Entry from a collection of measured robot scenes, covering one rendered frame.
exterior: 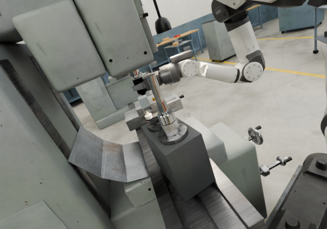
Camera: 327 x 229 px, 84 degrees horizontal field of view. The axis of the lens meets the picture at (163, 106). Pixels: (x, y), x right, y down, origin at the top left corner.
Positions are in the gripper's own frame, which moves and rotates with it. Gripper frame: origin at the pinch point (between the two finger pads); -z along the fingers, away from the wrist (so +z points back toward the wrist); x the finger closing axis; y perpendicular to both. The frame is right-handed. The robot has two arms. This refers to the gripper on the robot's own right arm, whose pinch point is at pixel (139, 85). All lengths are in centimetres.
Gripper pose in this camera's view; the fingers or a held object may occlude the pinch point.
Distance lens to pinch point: 83.2
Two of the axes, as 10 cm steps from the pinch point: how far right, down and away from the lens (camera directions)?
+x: 0.3, 4.0, -9.2
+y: 3.4, 8.6, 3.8
